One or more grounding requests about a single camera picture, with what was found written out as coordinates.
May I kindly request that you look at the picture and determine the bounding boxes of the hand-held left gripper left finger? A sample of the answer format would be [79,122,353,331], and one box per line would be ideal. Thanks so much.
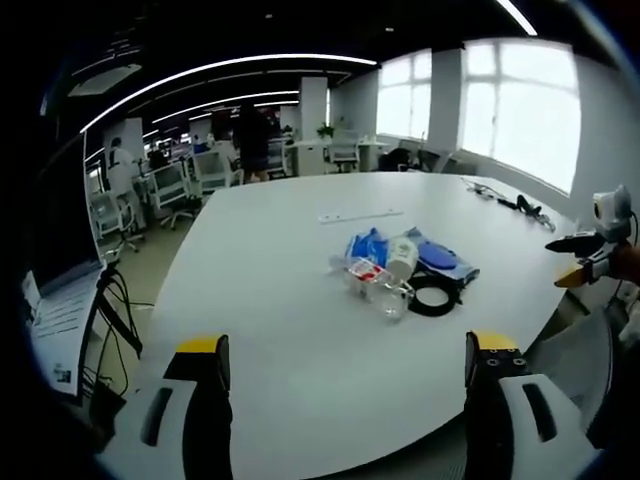
[94,333,235,480]

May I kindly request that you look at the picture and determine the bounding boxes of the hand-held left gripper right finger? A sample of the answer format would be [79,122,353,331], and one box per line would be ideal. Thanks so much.
[464,329,601,480]

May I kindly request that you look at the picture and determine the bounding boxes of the large blue packet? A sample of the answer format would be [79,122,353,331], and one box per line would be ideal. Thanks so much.
[404,227,481,292]

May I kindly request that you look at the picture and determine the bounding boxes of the black tape roll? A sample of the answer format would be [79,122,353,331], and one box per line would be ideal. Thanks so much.
[407,283,460,319]

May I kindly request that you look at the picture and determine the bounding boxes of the white bottle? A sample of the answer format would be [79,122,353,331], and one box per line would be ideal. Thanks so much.
[387,235,421,279]

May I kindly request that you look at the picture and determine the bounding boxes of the clear plastic bottle red label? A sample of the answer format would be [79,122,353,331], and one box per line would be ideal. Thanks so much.
[328,253,416,322]

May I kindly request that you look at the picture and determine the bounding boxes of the small blue white packet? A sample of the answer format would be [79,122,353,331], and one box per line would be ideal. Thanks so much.
[346,227,396,274]

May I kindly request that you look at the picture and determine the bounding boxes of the large window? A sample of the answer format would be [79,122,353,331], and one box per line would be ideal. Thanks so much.
[460,39,582,195]

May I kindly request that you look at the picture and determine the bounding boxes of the white table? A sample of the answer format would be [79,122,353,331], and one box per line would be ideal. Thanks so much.
[97,172,581,480]

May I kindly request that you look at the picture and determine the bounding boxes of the open laptop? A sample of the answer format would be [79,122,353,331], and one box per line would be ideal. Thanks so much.
[19,133,110,397]

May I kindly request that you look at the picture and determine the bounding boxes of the black office chair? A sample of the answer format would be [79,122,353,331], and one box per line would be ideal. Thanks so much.
[378,146,417,174]

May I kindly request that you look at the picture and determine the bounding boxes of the white office chair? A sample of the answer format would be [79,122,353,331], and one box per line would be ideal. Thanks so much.
[328,135,362,174]
[195,149,237,195]
[88,192,147,254]
[148,163,202,231]

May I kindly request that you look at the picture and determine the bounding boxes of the white flat strip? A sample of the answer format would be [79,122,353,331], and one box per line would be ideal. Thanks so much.
[318,209,405,224]

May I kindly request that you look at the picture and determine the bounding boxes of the narrow window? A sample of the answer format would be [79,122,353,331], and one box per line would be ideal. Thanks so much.
[375,49,433,141]

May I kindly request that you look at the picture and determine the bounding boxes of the long curved ceiling light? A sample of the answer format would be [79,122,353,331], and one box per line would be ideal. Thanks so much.
[79,54,379,134]

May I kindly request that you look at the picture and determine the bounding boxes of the black cable with plug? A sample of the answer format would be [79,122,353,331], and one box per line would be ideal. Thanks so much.
[496,193,557,232]

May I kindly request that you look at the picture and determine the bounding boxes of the black cables under laptop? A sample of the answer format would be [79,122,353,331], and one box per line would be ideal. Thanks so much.
[82,264,145,401]

